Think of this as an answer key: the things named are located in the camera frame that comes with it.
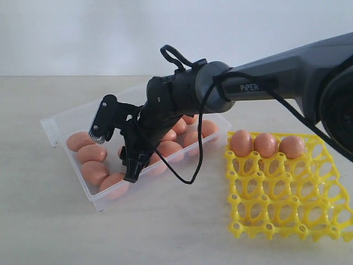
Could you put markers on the brown egg front corner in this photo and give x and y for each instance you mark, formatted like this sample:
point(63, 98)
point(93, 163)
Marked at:
point(116, 185)

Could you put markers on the yellow plastic egg tray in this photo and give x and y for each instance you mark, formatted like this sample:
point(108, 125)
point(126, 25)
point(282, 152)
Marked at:
point(278, 196)

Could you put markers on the brown egg right edge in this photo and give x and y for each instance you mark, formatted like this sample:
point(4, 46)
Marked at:
point(191, 140)

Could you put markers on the clear plastic storage box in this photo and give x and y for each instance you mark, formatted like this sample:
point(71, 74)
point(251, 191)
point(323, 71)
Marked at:
point(61, 126)

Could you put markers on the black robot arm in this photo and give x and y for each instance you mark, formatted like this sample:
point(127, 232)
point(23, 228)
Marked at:
point(314, 82)

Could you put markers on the brown egg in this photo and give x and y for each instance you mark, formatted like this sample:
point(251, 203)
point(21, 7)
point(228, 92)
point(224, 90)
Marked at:
point(241, 143)
point(208, 128)
point(180, 127)
point(190, 119)
point(91, 153)
point(121, 153)
point(292, 146)
point(79, 140)
point(265, 144)
point(94, 172)
point(171, 148)
point(156, 165)
point(170, 136)

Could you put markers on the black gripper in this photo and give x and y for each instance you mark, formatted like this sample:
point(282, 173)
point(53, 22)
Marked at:
point(154, 119)

